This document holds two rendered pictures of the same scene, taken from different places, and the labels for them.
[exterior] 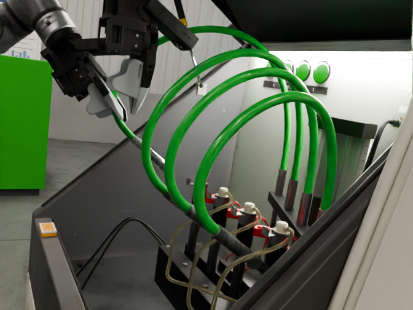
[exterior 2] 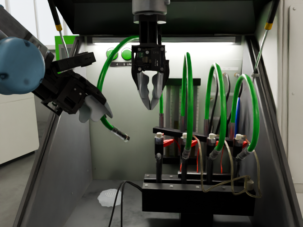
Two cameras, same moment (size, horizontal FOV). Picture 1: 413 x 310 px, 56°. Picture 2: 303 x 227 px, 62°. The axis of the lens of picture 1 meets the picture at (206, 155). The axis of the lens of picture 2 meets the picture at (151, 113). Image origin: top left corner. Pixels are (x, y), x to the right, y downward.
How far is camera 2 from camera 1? 0.71 m
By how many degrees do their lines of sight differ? 54
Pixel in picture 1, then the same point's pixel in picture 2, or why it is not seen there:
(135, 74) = (159, 82)
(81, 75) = (80, 93)
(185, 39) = not seen: hidden behind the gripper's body
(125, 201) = (60, 182)
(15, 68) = not seen: outside the picture
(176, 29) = not seen: hidden behind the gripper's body
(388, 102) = (202, 65)
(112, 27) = (160, 53)
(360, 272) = (283, 137)
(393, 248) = (294, 123)
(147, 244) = (71, 204)
